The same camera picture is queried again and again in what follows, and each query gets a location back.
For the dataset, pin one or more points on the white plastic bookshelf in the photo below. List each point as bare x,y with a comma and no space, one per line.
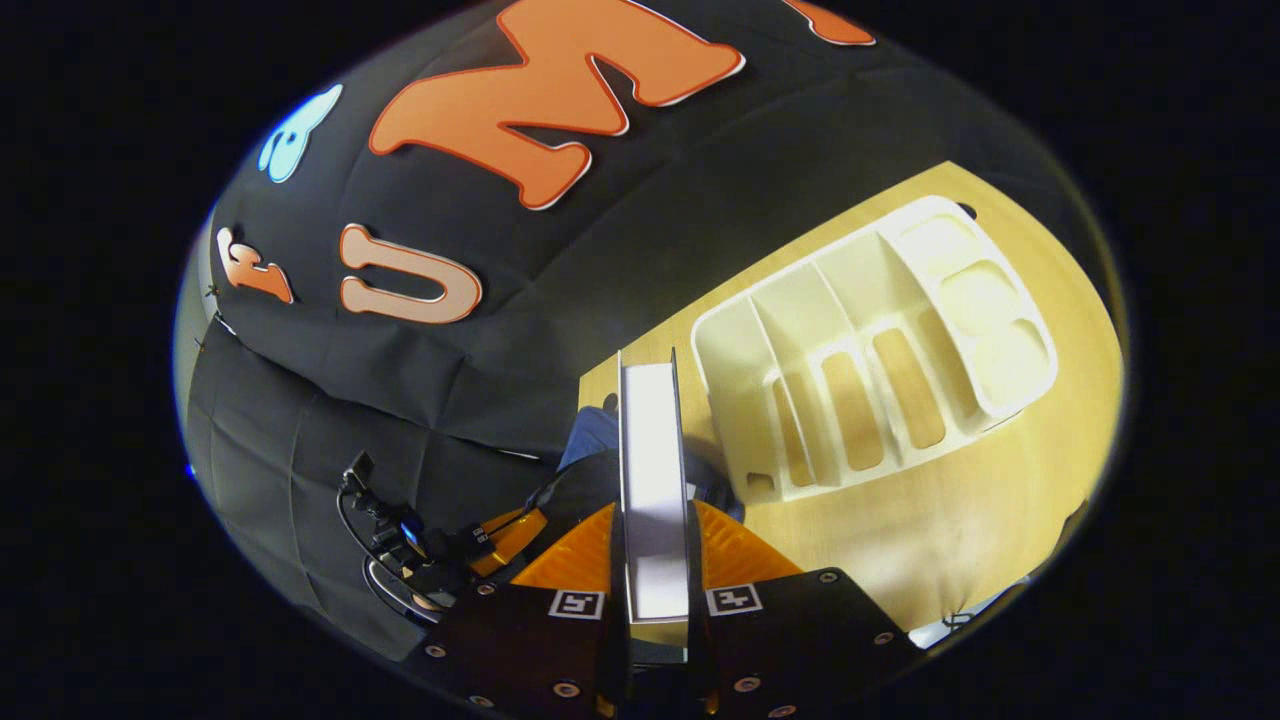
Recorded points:
740,380

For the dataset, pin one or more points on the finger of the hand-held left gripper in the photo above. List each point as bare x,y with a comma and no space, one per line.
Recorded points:
510,535

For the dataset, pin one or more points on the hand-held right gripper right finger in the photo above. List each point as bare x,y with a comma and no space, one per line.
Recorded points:
790,640

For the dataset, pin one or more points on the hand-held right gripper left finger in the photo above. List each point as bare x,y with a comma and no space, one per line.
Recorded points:
520,650

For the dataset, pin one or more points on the white spine book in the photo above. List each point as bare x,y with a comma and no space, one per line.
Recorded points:
655,500

